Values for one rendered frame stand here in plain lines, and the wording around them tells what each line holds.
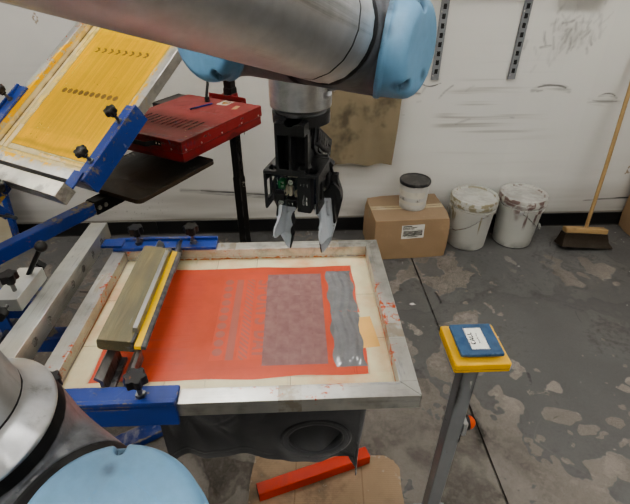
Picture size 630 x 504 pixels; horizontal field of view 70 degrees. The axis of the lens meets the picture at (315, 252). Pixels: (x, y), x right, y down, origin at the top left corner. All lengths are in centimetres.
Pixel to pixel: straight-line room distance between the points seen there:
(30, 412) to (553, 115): 331
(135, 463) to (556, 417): 215
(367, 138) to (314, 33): 271
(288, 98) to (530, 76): 282
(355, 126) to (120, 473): 276
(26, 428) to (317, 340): 79
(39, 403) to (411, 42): 37
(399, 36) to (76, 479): 37
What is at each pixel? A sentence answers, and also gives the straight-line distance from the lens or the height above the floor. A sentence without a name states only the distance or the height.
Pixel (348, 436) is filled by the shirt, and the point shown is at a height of 76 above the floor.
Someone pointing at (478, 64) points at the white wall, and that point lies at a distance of 313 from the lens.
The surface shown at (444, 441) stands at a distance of 139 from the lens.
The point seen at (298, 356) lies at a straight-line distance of 105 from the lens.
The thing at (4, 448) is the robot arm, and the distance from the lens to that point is 38.
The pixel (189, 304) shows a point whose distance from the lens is 122.
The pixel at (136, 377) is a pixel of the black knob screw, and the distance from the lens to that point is 93.
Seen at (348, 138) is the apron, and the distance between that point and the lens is 300.
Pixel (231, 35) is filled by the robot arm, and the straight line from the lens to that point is 24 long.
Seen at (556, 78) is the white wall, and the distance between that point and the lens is 336.
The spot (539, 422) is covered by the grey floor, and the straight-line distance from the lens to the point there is 233.
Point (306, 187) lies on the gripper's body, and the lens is 55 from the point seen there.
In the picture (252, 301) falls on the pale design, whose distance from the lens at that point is 120.
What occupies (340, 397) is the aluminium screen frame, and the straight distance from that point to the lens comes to 93.
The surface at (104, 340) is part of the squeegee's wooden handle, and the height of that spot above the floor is 106.
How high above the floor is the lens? 172
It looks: 34 degrees down
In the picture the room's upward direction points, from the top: straight up
